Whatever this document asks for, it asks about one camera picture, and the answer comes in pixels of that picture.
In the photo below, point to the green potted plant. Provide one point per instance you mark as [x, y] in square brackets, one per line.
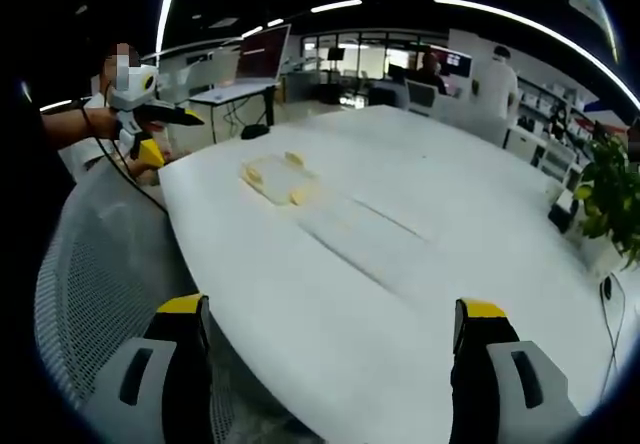
[612, 194]

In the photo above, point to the pale yellow plastic buckle part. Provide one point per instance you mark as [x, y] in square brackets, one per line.
[253, 174]
[301, 196]

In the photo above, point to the computer monitor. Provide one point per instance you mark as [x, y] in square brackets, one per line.
[457, 63]

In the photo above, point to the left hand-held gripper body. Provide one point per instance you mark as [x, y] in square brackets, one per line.
[131, 95]

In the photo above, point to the large display screen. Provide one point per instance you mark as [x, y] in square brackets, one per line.
[261, 56]

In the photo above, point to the grey mesh office chair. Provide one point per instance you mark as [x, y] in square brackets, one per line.
[100, 264]

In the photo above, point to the long ceiling light strip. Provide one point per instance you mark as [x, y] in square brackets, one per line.
[166, 14]
[540, 29]
[336, 6]

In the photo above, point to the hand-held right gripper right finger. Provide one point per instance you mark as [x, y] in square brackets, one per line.
[505, 394]

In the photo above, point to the white storage shelving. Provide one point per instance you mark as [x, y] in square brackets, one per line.
[545, 114]

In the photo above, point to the black and white device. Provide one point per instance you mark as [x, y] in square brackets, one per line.
[564, 211]

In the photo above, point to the white office chair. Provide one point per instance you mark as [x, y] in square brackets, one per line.
[421, 96]

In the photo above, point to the white desk with black legs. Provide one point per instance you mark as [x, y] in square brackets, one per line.
[230, 95]

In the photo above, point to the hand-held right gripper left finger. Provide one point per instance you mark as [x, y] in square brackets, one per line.
[150, 389]

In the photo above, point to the small pale yellow plastic piece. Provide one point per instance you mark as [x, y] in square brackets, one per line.
[294, 158]

